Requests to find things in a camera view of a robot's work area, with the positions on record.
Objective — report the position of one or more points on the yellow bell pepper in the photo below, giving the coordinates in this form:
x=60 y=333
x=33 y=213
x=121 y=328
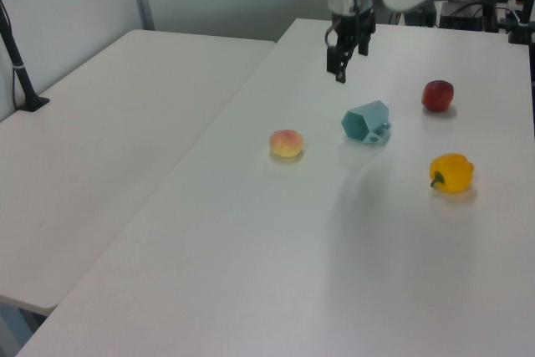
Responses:
x=453 y=173

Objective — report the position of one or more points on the black camera stand pole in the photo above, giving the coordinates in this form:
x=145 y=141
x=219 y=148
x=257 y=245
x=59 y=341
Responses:
x=521 y=24
x=18 y=68

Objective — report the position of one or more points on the red apple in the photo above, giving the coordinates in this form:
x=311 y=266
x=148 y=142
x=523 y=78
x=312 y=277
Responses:
x=437 y=95

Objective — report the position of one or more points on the teal hexagonal mug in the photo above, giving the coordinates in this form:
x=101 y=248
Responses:
x=368 y=118

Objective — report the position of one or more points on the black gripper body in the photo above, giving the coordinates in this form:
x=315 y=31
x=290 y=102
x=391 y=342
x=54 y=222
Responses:
x=351 y=27

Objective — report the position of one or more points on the black electronic equipment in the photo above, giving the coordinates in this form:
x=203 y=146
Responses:
x=464 y=12

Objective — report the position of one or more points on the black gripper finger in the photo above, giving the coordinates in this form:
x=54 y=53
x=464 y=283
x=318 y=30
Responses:
x=364 y=47
x=337 y=62

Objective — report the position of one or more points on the peach fruit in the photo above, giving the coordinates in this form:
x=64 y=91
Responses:
x=286 y=143

